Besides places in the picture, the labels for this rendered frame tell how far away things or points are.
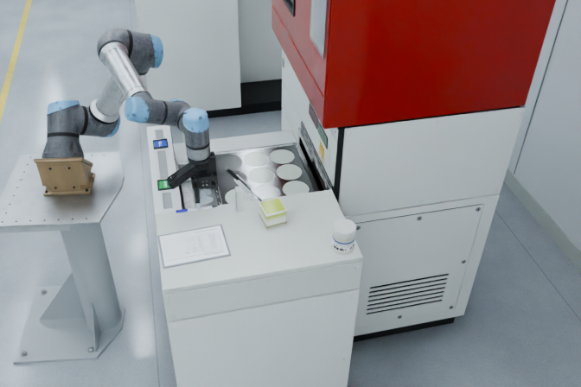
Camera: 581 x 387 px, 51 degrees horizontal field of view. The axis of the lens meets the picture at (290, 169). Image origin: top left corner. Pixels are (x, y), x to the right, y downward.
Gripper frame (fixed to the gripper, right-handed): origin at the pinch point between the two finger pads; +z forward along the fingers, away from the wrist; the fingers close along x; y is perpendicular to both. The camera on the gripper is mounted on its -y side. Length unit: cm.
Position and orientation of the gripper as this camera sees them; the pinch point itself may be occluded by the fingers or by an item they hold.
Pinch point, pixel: (196, 206)
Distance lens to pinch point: 203.7
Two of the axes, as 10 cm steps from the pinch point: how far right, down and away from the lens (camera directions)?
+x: -2.4, -5.6, 7.9
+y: 9.7, -1.2, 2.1
